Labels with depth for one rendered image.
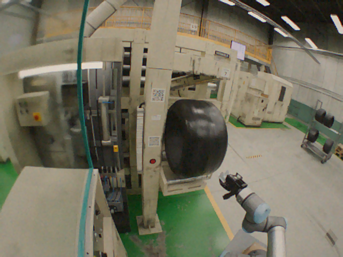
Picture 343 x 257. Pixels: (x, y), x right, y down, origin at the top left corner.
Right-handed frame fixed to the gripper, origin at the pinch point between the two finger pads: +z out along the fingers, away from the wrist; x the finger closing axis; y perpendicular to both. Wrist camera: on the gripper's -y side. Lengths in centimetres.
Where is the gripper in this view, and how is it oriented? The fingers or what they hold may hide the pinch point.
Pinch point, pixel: (220, 175)
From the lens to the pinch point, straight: 87.0
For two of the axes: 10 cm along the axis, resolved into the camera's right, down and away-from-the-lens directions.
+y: 0.9, -9.5, -3.1
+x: -9.5, 0.1, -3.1
